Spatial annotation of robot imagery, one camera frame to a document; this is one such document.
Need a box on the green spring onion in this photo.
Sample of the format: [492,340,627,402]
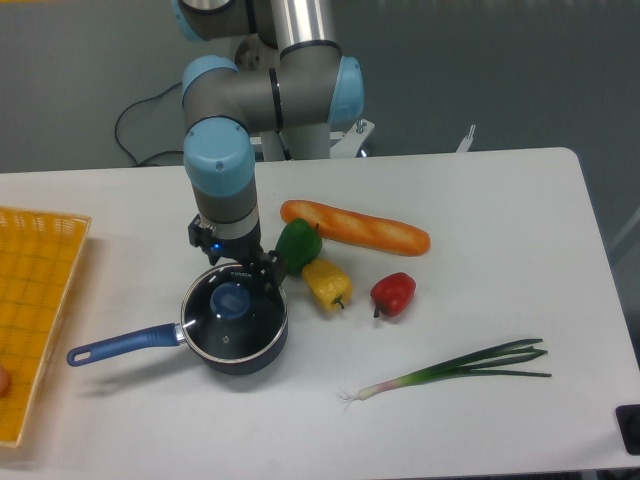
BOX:
[335,338,552,406]

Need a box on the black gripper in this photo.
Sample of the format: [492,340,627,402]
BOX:
[187,215,287,296]

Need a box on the black cable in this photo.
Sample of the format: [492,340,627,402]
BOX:
[114,82,186,167]

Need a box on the black device at edge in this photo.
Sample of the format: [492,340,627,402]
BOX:
[615,404,640,456]

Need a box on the orange baguette bread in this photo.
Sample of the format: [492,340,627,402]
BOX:
[280,200,431,256]

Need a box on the green bell pepper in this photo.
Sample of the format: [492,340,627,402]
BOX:
[275,218,322,275]

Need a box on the red bell pepper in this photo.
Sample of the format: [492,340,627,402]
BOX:
[370,272,416,318]

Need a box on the yellow wicker basket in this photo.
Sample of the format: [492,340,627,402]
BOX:
[1,206,91,448]

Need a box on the glass lid blue knob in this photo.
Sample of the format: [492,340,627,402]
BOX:
[182,264,288,365]

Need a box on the dark blue saucepan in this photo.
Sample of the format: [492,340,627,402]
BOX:
[66,264,288,375]

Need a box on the yellow bell pepper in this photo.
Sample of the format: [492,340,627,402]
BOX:
[302,258,353,312]

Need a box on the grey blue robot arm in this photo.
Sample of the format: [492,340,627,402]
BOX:
[172,1,364,293]

